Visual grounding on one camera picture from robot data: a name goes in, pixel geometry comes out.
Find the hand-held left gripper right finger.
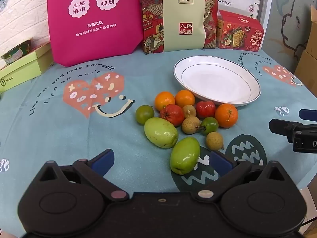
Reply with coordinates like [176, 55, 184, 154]
[196, 150, 288, 202]

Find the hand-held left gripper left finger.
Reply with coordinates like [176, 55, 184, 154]
[37, 149, 130, 202]

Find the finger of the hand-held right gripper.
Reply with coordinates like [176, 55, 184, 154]
[299, 108, 317, 122]
[269, 118, 317, 143]

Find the brown longan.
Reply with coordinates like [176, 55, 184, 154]
[206, 131, 224, 151]
[182, 116, 201, 135]
[182, 105, 197, 119]

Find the green jujube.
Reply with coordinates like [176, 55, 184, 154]
[144, 117, 179, 149]
[170, 137, 201, 175]

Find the green and red tomato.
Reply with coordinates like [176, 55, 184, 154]
[200, 117, 219, 136]

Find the orange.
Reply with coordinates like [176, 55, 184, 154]
[214, 103, 238, 129]
[175, 89, 196, 108]
[155, 91, 175, 111]

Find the white plate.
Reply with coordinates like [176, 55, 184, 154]
[173, 57, 261, 107]

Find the cardboard box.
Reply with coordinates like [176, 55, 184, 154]
[293, 5, 317, 95]

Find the green citrus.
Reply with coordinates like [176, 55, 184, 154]
[135, 105, 155, 125]

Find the blue printed tablecloth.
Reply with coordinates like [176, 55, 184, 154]
[0, 47, 317, 238]

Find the red cracker box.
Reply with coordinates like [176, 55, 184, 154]
[216, 10, 265, 53]

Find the light green box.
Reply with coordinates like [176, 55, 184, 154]
[0, 43, 54, 94]

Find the pink fabric bag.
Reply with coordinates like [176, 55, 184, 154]
[47, 0, 144, 67]

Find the green patterned bowl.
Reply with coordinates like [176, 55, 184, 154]
[0, 38, 33, 66]

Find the red and green gift bag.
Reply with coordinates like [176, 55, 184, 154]
[140, 0, 219, 55]

